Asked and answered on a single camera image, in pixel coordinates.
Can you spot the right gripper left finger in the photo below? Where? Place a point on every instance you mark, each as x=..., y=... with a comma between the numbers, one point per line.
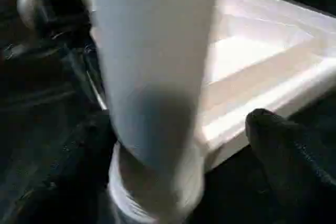
x=58, y=182

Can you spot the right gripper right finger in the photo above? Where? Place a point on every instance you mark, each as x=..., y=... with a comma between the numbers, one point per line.
x=294, y=166

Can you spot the white plastic table top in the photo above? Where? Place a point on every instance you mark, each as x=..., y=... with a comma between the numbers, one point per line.
x=262, y=61

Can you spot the white plastic table leg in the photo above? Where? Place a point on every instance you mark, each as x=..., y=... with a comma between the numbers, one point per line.
x=152, y=77

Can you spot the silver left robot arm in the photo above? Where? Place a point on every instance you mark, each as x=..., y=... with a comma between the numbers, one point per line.
x=29, y=9

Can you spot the black work mat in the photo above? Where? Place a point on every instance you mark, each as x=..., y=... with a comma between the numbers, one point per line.
x=47, y=93

